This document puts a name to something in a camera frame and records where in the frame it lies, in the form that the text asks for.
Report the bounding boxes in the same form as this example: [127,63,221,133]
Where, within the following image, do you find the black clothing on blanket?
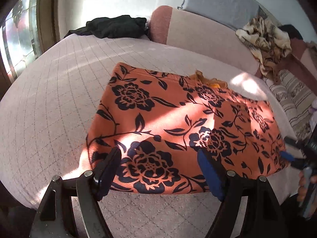
[279,24,303,40]

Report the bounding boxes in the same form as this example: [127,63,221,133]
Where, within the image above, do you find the orange floral long-sleeve shirt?
[79,62,287,194]

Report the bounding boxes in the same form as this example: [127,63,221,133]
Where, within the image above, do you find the black garment pile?
[64,15,147,39]

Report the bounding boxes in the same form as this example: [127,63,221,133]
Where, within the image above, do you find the brown wooden window frame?
[36,0,60,53]

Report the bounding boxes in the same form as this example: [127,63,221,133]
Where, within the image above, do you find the stained glass window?
[1,0,42,82]

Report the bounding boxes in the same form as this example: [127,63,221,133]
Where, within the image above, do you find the brown cream patterned blanket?
[235,17,292,84]

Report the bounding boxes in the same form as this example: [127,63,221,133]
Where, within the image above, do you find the person's right hand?
[297,171,307,202]

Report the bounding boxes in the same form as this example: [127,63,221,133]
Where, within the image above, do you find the striped floral bedding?
[263,70,316,139]

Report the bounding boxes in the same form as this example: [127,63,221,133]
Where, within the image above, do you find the quilted pink bed cover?
[1,35,298,237]

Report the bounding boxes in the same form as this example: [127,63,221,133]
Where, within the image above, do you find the grey pillow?
[179,0,261,30]

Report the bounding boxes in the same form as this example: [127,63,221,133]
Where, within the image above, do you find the pink rolled bolster quilt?
[149,5,261,78]

